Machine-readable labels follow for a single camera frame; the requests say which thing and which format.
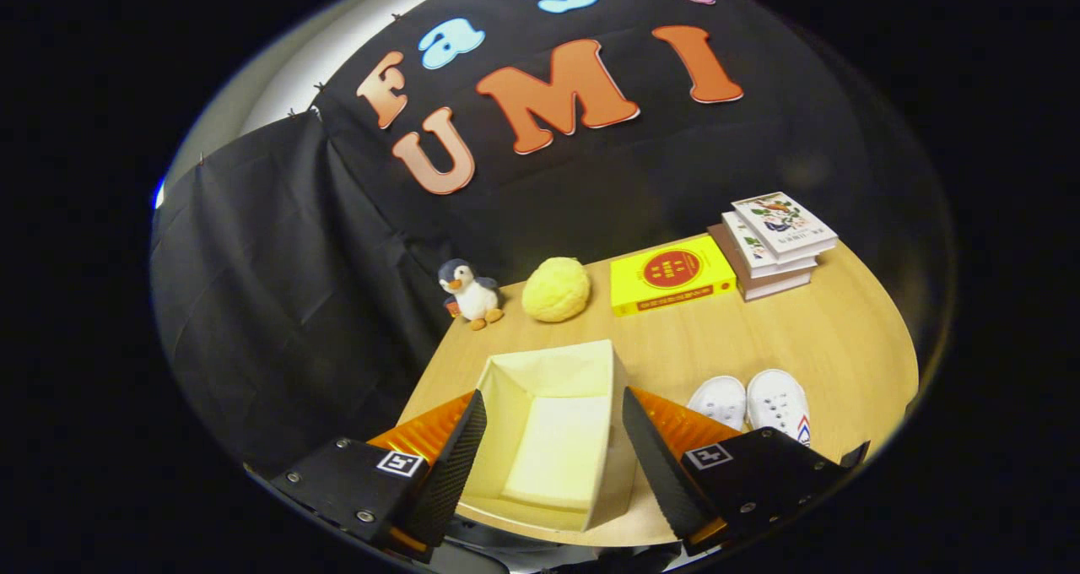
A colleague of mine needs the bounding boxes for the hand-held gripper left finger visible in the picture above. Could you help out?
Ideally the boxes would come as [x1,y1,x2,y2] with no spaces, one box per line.
[270,390,489,563]

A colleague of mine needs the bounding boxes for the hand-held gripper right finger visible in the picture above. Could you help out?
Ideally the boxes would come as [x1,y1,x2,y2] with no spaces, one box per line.
[622,387,847,556]

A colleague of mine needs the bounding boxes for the white canvas shoe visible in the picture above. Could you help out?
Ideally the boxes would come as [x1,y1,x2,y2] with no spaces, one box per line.
[746,369,812,447]
[685,376,748,433]

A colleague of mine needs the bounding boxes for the cream fabric storage box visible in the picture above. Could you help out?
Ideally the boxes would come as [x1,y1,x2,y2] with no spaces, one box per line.
[460,339,638,533]

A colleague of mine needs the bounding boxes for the penguin plush toy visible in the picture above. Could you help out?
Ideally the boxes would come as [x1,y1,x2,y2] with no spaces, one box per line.
[437,258,505,331]

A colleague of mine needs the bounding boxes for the yellow book red circle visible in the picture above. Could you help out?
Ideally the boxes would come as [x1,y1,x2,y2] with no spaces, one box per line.
[609,235,737,317]

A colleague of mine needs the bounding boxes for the yellow bun plush toy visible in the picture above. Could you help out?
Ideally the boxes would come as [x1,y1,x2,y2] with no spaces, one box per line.
[521,257,591,322]

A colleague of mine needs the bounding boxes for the brown cover book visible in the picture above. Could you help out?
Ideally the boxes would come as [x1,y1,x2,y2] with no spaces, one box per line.
[707,224,813,301]

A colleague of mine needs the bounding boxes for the white illustrated book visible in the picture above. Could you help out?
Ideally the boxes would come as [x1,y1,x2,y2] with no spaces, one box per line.
[731,192,839,263]

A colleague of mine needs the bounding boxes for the row of small black clips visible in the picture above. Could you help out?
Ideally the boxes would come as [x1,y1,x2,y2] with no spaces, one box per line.
[198,13,402,165]

